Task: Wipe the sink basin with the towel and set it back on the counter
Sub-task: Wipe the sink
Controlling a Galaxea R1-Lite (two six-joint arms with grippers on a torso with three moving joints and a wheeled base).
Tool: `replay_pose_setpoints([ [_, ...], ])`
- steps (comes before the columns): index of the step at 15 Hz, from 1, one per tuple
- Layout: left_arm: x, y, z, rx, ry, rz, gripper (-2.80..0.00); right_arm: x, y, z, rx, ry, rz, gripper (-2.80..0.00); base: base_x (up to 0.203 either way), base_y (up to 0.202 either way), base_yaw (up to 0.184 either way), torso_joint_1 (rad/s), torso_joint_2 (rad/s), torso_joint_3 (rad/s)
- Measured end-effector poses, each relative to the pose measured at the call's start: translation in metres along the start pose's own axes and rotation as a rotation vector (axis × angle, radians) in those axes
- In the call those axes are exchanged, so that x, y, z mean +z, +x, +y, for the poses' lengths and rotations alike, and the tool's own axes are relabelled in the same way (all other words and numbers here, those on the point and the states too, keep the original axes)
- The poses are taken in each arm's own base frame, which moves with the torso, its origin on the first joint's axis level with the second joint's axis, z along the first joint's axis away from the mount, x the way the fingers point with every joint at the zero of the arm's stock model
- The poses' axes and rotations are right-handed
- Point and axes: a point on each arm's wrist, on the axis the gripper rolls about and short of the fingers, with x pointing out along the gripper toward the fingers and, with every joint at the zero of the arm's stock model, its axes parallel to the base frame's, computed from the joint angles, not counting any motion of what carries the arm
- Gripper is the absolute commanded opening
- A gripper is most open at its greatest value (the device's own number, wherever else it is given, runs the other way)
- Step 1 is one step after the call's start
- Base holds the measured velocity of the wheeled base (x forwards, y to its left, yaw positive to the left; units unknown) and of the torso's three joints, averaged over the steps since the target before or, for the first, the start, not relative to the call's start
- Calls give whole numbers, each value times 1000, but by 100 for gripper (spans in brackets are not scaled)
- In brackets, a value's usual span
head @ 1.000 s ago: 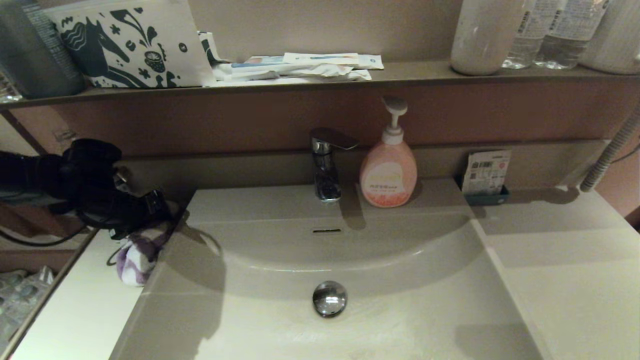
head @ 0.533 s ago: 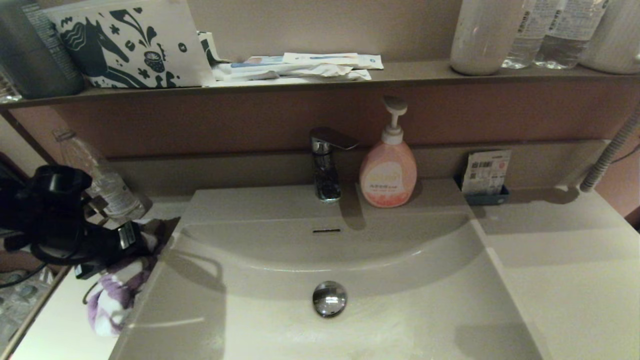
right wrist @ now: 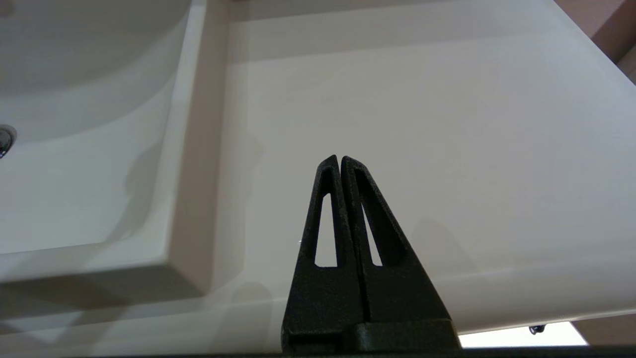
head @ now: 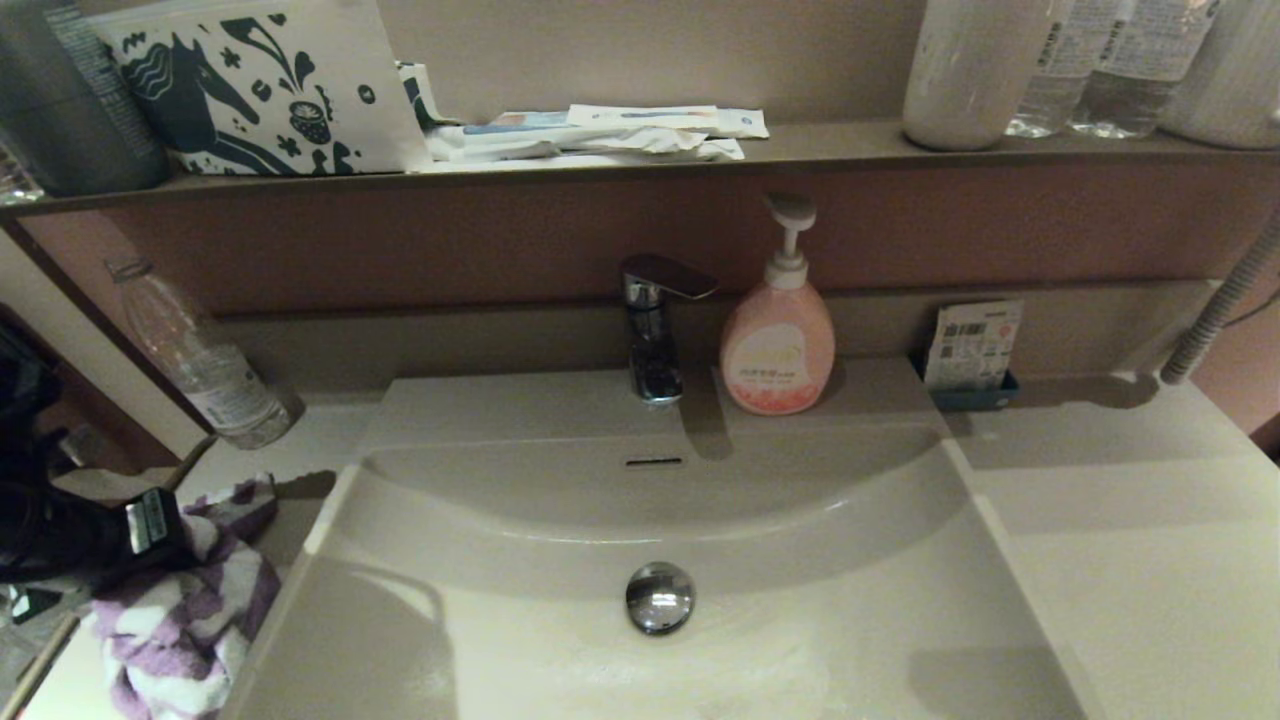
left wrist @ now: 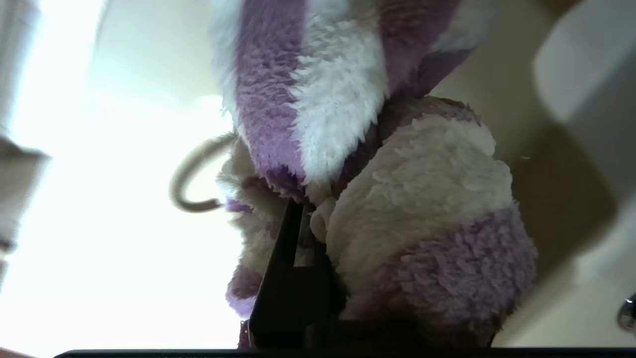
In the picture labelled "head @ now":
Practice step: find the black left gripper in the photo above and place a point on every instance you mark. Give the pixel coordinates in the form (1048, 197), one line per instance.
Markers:
(155, 525)

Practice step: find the clear labelled water bottle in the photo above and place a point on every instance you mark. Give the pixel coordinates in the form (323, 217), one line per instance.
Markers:
(1057, 90)
(1137, 90)

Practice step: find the clear drinking glass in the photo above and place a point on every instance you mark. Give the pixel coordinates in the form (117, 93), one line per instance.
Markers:
(15, 182)

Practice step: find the chrome drain stopper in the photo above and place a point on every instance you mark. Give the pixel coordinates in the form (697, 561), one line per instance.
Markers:
(659, 598)

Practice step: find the long white toiletry sachet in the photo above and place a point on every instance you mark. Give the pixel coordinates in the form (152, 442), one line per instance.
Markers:
(680, 121)

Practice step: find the pink soap pump bottle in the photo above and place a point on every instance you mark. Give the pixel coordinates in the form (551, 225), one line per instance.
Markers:
(777, 350)

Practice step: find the white ceramic sink basin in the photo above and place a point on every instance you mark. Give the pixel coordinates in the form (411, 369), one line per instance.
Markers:
(800, 640)

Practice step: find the chrome lever faucet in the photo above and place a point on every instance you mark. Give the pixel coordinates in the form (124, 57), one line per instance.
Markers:
(655, 372)

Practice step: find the white ribbed container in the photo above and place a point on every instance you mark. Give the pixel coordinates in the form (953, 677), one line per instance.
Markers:
(1237, 90)

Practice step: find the crumpled white toiletry packet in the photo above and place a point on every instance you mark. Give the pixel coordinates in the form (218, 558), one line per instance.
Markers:
(600, 147)

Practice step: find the clear plastic water bottle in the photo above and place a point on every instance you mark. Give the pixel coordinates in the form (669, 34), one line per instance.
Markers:
(215, 375)

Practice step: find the small dark print pouch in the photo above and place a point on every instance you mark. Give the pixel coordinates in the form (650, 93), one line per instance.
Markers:
(422, 97)

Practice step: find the purple white striped cloth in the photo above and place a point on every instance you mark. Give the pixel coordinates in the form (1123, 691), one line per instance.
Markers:
(180, 630)

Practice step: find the small blue tray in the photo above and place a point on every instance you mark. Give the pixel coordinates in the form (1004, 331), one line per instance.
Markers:
(974, 400)

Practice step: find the brown wall shelf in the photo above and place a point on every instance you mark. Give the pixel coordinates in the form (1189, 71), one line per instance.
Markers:
(850, 145)

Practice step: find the grey cylindrical container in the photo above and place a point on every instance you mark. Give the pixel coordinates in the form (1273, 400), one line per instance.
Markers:
(70, 110)

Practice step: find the white ceramic jar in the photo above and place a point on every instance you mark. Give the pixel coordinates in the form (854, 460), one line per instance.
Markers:
(972, 80)

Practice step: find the horse print pouch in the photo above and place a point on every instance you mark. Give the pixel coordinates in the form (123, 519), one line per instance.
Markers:
(300, 90)

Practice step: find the blue striped toiletry sachet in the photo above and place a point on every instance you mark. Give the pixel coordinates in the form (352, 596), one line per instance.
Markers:
(520, 125)

